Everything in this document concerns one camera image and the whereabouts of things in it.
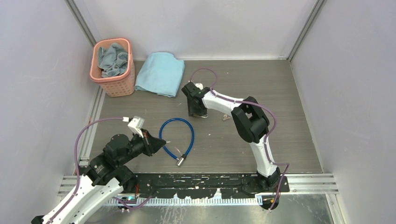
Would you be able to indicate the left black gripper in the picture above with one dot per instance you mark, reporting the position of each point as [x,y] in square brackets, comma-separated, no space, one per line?
[152,144]

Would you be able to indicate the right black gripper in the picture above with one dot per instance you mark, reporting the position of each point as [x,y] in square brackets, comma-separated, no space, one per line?
[191,111]

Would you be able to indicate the small silver key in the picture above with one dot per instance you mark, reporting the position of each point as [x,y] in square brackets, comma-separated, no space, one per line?
[225,117]

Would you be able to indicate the small brass padlock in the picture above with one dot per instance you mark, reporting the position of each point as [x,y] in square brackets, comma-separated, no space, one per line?
[202,116]

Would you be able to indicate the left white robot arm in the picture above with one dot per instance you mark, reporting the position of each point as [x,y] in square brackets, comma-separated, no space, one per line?
[106,176]

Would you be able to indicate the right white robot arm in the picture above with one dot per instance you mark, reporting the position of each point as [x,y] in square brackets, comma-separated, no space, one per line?
[250,121]

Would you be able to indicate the folded light blue towel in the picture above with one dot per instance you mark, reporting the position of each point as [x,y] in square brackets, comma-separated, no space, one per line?
[161,73]

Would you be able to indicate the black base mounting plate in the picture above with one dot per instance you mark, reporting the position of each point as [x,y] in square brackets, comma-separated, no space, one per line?
[201,185]

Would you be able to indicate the pink plastic laundry basket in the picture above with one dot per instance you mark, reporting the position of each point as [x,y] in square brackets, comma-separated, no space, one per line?
[114,86]

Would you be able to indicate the grey-blue cloth in basket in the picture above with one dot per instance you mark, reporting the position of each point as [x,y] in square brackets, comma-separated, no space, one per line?
[112,61]

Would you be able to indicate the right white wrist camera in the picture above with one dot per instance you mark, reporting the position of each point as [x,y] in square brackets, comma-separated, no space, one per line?
[199,85]

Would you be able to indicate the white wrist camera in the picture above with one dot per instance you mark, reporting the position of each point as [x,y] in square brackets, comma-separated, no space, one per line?
[199,85]
[135,124]

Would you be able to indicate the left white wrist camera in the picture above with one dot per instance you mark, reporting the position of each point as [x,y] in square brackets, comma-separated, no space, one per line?
[135,124]

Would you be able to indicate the white slotted cable duct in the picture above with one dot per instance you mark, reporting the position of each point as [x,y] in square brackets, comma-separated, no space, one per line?
[215,201]

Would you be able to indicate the aluminium frame rail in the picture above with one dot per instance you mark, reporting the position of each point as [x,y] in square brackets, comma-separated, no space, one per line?
[306,183]

